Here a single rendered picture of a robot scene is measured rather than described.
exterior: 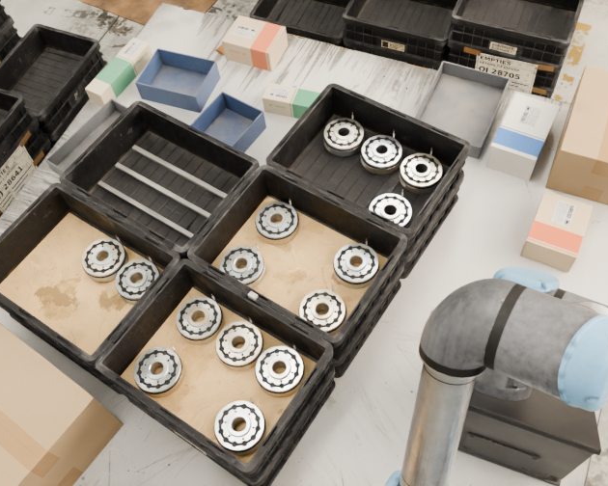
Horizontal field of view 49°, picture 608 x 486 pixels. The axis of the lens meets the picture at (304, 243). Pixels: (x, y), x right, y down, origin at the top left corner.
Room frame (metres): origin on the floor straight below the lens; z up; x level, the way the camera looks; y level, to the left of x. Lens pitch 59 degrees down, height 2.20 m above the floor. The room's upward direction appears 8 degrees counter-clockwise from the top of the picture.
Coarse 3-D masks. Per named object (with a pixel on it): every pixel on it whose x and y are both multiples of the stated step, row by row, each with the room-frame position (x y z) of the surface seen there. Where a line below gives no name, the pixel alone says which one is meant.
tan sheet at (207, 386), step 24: (192, 288) 0.74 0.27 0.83; (168, 336) 0.63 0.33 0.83; (264, 336) 0.59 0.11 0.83; (192, 360) 0.56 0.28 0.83; (216, 360) 0.55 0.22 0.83; (192, 384) 0.51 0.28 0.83; (216, 384) 0.50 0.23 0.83; (240, 384) 0.49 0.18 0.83; (168, 408) 0.46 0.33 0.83; (192, 408) 0.45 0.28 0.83; (216, 408) 0.45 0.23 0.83; (264, 408) 0.43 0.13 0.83; (240, 456) 0.34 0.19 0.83
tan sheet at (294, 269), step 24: (240, 240) 0.85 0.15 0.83; (312, 240) 0.82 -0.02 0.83; (336, 240) 0.81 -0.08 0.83; (216, 264) 0.79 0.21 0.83; (288, 264) 0.76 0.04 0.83; (312, 264) 0.75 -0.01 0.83; (360, 264) 0.74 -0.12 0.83; (264, 288) 0.71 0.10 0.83; (288, 288) 0.70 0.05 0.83; (312, 288) 0.69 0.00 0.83; (336, 288) 0.68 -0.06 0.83; (360, 288) 0.67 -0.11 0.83
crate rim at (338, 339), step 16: (256, 176) 0.95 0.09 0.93; (288, 176) 0.94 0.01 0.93; (240, 192) 0.92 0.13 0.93; (320, 192) 0.88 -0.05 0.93; (224, 208) 0.88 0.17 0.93; (352, 208) 0.83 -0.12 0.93; (384, 224) 0.77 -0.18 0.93; (192, 256) 0.76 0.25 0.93; (400, 256) 0.70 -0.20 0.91; (224, 272) 0.71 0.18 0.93; (384, 272) 0.66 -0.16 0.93; (240, 288) 0.67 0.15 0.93; (368, 288) 0.62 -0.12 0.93; (272, 304) 0.62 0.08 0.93; (368, 304) 0.60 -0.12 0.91; (304, 320) 0.57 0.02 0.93; (352, 320) 0.56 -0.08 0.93; (320, 336) 0.53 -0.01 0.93; (336, 336) 0.53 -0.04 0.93
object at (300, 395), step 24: (192, 264) 0.74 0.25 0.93; (144, 312) 0.64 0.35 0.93; (264, 312) 0.60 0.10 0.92; (120, 336) 0.60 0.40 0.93; (312, 336) 0.54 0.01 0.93; (120, 384) 0.49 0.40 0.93; (312, 384) 0.44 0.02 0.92; (288, 408) 0.39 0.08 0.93; (192, 432) 0.37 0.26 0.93; (264, 456) 0.31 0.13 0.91
